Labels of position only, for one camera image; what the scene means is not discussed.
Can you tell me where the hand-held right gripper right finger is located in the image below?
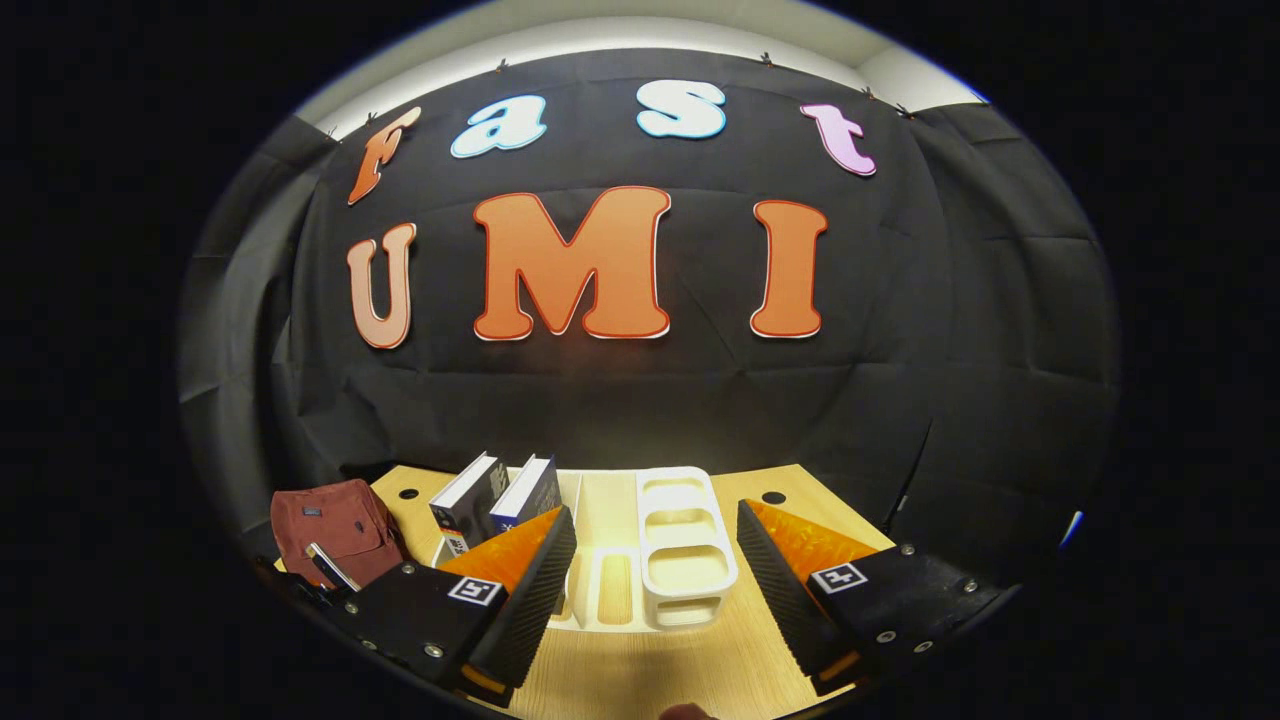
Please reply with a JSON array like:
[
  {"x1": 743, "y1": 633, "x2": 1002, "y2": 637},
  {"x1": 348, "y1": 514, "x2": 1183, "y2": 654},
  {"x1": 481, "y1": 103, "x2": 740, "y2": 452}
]
[{"x1": 738, "y1": 498, "x2": 1023, "y2": 699}]

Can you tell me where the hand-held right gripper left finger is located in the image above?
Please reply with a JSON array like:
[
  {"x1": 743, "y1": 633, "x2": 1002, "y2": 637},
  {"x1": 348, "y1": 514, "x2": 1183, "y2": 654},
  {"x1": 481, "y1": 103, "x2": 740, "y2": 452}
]
[{"x1": 322, "y1": 506, "x2": 581, "y2": 711}]

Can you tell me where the dark red schoolbag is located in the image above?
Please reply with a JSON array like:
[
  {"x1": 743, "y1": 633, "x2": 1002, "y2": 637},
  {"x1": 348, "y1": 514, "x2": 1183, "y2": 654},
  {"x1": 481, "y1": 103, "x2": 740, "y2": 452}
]
[{"x1": 270, "y1": 478, "x2": 411, "y2": 591}]

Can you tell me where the white plastic bookshelf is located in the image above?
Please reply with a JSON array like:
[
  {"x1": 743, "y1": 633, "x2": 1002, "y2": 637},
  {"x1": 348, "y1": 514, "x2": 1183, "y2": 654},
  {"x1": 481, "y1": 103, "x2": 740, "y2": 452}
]
[{"x1": 430, "y1": 465, "x2": 741, "y2": 633}]

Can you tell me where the blue cover book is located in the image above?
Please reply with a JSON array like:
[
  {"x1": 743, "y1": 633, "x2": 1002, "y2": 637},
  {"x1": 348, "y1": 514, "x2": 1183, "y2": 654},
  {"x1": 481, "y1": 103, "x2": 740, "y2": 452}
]
[{"x1": 489, "y1": 454, "x2": 563, "y2": 536}]

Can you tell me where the black and white cover book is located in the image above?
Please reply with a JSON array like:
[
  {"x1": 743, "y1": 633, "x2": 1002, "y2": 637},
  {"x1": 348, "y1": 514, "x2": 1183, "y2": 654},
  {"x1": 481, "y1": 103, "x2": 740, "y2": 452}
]
[{"x1": 429, "y1": 452, "x2": 510, "y2": 559}]

